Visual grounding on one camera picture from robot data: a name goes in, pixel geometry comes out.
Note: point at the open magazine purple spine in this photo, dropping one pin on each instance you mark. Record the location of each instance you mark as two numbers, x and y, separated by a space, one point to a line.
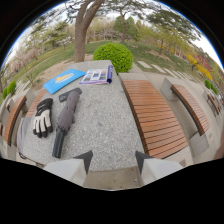
97 75

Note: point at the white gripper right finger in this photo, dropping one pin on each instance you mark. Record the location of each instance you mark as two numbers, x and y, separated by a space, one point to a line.
154 167

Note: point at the small black flat case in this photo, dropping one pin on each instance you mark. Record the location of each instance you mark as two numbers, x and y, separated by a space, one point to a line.
66 94

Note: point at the round green bush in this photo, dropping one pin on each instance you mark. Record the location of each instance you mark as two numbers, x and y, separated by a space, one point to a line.
113 55

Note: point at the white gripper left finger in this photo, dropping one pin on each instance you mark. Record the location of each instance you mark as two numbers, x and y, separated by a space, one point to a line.
71 167

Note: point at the blue flat book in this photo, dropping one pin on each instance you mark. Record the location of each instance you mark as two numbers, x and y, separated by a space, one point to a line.
63 80

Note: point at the grey folded umbrella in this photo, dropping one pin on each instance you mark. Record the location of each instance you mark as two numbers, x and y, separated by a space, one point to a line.
65 120

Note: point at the small green shrub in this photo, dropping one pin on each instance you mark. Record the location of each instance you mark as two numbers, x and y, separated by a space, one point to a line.
10 88
210 85

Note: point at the wooden slat bench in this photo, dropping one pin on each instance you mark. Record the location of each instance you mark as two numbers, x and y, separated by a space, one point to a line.
35 103
12 119
190 106
153 116
213 101

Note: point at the black and white glove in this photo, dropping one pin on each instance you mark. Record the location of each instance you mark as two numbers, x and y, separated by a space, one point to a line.
43 118

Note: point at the large tree trunk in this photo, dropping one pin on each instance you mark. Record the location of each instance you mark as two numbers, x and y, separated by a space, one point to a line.
80 35

